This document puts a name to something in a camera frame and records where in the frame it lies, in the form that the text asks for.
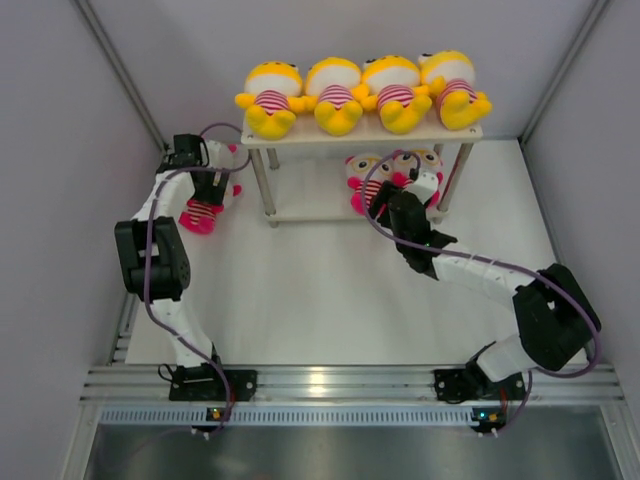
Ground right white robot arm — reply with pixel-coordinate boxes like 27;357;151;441
366;182;601;397

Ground grey slotted cable duct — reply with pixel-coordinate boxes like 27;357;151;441
100;405;485;427

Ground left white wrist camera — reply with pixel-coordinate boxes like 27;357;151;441
205;140;229;168

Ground pink toy glasses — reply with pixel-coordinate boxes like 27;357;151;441
345;153;394;215

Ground left aluminium frame post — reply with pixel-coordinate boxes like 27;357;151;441
70;0;168;152

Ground aluminium front rail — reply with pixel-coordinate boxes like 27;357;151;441
80;365;624;405

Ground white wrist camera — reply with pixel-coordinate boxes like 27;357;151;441
205;140;229;168
404;169;439;204

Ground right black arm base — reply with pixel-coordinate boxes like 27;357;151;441
433;367;526;404

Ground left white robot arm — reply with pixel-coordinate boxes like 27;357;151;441
114;134;242;400

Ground white two-tier shelf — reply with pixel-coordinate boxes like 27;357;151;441
241;112;483;226

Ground right aluminium frame post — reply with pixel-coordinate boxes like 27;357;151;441
518;0;613;145

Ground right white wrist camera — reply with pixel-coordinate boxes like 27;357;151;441
404;169;439;204

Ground yellow toy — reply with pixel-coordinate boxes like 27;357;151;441
361;55;432;135
304;57;369;136
234;61;314;140
418;50;493;131

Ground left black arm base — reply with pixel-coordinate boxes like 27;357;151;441
157;364;258;402

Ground aluminium frame post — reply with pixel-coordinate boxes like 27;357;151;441
518;0;613;145
70;0;168;152

